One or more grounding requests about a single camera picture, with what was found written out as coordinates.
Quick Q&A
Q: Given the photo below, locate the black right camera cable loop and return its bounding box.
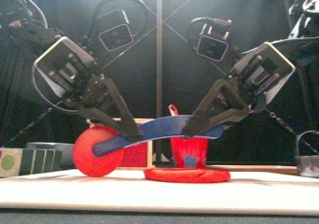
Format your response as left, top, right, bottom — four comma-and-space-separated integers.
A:
185, 16, 235, 49

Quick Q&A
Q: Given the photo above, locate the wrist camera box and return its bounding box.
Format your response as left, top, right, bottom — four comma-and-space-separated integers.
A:
193, 17, 233, 63
96, 8, 136, 53

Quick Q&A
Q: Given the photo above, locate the green and white box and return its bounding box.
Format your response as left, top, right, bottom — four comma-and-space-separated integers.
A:
0, 147, 64, 179

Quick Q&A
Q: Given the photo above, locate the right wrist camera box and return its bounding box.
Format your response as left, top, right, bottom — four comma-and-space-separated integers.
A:
193, 17, 233, 63

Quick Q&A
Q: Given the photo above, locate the white cutting board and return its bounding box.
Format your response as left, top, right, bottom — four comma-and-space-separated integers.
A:
0, 167, 319, 217

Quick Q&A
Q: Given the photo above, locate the grey bowl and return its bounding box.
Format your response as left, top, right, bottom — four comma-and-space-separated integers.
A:
26, 141, 77, 170

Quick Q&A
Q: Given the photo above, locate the diagonal black frame strut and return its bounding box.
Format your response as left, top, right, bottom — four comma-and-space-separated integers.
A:
265, 108, 319, 156
2, 107, 56, 146

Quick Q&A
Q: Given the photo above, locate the red cup with blue patch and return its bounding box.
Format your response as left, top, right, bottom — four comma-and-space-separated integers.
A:
166, 104, 209, 170

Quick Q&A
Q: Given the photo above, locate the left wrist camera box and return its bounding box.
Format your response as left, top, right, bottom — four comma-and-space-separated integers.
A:
96, 8, 136, 53

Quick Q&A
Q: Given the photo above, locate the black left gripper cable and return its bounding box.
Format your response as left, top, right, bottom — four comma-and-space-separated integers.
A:
30, 61, 80, 114

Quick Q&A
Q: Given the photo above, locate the red-wheel blue-handle pizza cutter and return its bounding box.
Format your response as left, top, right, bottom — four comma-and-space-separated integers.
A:
72, 114, 227, 178

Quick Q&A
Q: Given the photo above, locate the metal pot with handle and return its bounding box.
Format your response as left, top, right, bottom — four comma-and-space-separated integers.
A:
292, 130, 319, 179

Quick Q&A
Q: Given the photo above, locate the vertical metal frame pole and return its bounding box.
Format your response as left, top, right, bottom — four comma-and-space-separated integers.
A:
154, 0, 164, 164

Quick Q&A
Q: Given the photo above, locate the flat red dough disc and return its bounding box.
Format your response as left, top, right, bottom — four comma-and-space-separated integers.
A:
142, 166, 232, 184

